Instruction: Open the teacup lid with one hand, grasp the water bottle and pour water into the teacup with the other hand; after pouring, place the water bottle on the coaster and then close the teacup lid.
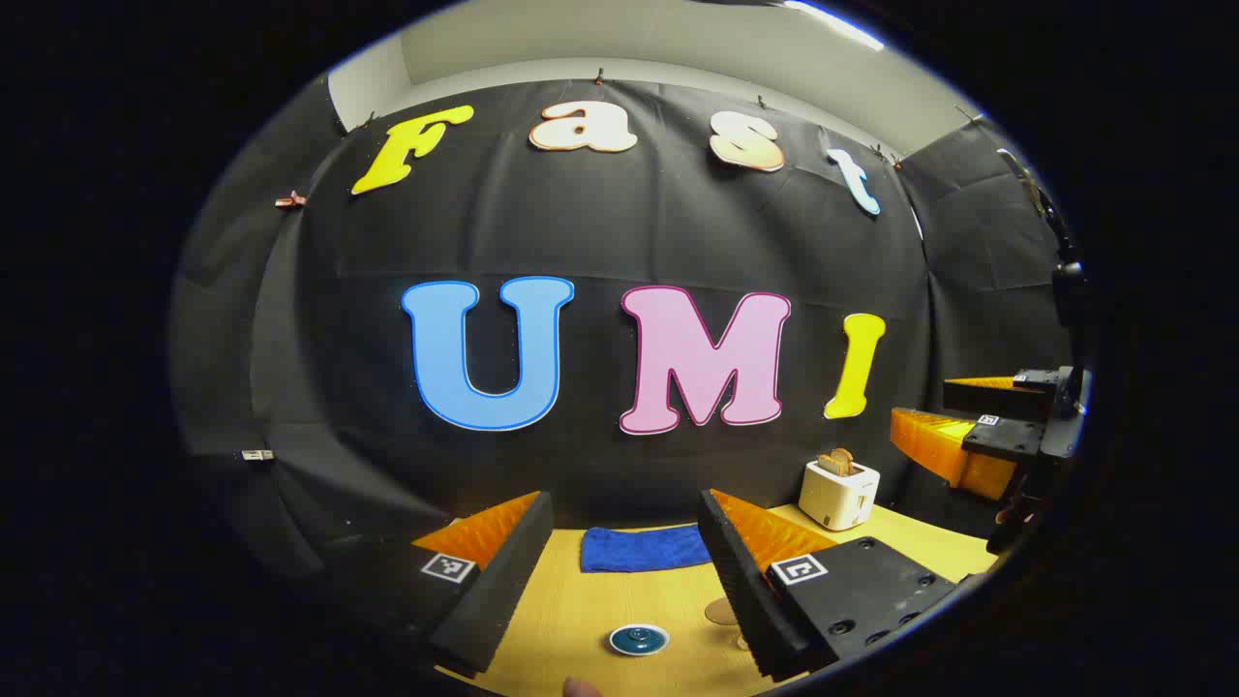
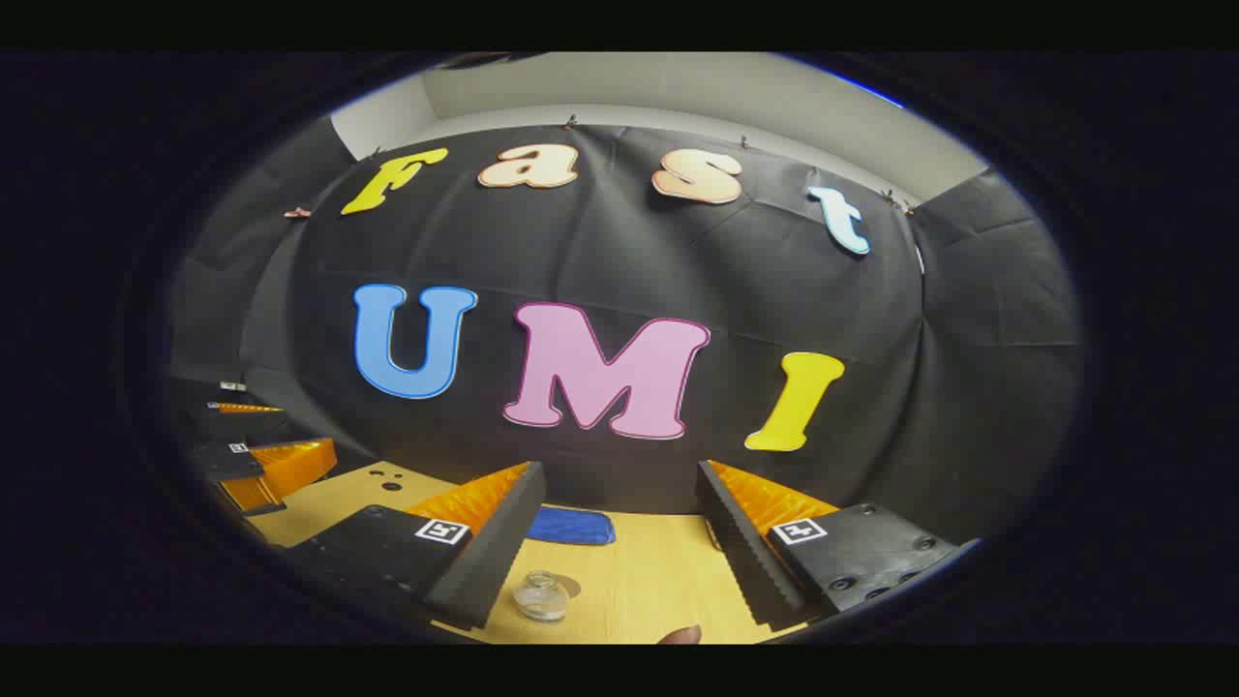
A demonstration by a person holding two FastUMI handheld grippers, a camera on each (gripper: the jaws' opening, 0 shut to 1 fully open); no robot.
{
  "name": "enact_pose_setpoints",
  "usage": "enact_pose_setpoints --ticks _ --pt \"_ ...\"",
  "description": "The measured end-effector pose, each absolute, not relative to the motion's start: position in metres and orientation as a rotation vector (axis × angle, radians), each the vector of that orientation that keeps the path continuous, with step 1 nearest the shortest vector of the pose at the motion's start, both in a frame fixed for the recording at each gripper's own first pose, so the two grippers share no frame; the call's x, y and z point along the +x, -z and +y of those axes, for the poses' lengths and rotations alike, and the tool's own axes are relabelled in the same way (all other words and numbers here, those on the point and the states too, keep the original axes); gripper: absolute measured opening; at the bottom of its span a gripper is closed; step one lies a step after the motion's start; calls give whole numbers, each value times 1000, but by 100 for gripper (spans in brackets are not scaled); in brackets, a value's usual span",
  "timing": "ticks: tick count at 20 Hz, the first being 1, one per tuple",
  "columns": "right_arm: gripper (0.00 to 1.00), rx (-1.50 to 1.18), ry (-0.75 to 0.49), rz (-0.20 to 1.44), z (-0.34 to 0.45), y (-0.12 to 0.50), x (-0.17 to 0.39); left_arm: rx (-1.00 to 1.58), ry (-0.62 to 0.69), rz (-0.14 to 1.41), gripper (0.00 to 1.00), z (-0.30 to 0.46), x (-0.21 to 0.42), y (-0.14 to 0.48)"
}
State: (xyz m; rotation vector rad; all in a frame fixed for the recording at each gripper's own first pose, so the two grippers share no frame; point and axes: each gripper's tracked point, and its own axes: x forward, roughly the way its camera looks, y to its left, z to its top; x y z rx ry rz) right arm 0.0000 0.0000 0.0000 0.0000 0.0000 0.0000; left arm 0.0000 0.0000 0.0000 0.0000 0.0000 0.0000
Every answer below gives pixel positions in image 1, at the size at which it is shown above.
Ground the black backdrop cloth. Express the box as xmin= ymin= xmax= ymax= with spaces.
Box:
xmin=169 ymin=77 xmax=1075 ymax=593

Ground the blue towel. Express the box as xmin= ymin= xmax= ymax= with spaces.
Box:
xmin=580 ymin=525 xmax=712 ymax=574

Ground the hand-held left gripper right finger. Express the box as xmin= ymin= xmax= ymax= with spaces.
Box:
xmin=697 ymin=488 xmax=961 ymax=682

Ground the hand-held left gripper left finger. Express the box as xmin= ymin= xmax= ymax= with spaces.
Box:
xmin=290 ymin=490 xmax=555 ymax=679

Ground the white teacup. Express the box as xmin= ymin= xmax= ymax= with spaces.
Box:
xmin=608 ymin=623 xmax=671 ymax=657

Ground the white toaster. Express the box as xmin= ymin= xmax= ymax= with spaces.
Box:
xmin=799 ymin=459 xmax=882 ymax=532

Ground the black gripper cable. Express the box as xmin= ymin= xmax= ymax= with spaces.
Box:
xmin=997 ymin=147 xmax=1087 ymax=330

